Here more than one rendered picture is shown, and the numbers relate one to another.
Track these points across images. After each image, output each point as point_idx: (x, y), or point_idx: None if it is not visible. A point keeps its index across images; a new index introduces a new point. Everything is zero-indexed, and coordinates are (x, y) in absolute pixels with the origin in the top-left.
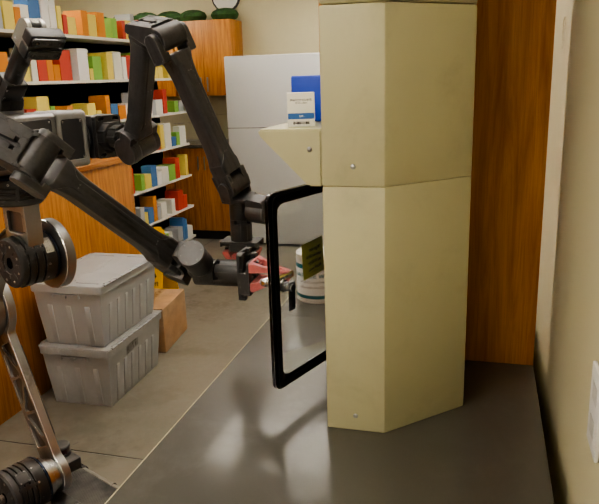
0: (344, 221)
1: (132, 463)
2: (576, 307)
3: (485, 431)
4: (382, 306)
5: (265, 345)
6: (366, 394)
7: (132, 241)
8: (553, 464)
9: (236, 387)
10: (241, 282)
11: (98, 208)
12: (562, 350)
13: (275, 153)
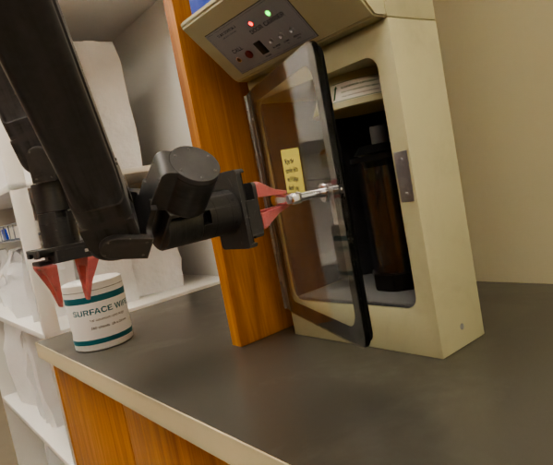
0: (413, 64)
1: None
2: (546, 139)
3: (512, 298)
4: (457, 169)
5: (168, 379)
6: (464, 291)
7: (87, 151)
8: None
9: (258, 409)
10: (250, 215)
11: (64, 32)
12: (489, 215)
13: None
